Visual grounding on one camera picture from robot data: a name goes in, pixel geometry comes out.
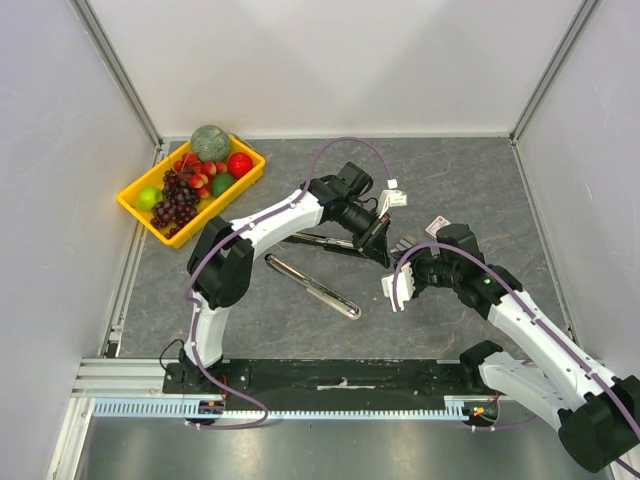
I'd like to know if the purple cable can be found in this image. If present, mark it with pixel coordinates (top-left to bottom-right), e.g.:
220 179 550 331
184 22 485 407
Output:
184 137 399 431
392 242 640 479

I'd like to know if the dark green lime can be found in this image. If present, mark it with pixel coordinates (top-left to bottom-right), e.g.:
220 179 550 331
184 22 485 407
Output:
211 172 236 198

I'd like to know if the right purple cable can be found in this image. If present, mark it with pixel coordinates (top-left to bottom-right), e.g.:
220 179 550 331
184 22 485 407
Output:
392 242 640 479

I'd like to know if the slotted cable duct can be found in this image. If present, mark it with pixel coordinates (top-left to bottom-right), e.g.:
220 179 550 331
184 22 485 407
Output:
93 398 471 421

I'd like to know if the red peach cluster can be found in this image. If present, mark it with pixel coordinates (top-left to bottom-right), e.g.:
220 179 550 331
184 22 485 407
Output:
172 152 229 199

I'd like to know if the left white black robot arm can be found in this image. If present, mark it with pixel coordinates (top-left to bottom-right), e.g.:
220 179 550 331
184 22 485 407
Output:
163 162 397 393

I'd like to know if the white black stapler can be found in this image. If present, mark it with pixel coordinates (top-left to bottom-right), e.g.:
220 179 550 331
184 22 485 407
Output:
265 254 361 320

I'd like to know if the yellow plastic tray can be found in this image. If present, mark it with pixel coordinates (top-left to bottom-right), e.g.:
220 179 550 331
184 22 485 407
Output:
117 138 266 249

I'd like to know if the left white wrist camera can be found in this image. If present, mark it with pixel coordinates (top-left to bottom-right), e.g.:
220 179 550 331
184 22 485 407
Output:
376 189 407 218

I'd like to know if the green melon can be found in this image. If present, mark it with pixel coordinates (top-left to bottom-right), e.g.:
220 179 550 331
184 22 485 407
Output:
190 125 231 162

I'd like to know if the red white staple box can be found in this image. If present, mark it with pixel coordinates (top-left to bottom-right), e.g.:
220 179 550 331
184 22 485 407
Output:
425 216 451 238

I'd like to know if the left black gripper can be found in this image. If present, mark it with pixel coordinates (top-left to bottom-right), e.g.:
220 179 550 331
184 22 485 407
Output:
339 199 392 269

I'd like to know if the purple grape bunch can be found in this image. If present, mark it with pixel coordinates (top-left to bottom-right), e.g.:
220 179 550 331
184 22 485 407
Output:
150 170 200 239

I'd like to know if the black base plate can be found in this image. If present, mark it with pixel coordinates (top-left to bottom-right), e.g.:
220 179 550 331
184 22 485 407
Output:
162 357 521 412

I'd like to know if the light green lime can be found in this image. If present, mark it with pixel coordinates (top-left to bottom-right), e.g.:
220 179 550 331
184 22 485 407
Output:
135 186 164 212

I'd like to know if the red apple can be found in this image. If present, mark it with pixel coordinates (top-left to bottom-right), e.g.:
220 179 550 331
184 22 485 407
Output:
227 152 254 179

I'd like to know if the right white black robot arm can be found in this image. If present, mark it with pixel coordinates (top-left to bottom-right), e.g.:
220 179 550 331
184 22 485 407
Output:
381 224 639 473

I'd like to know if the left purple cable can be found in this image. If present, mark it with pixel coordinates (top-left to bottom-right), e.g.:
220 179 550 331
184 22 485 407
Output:
184 137 399 431

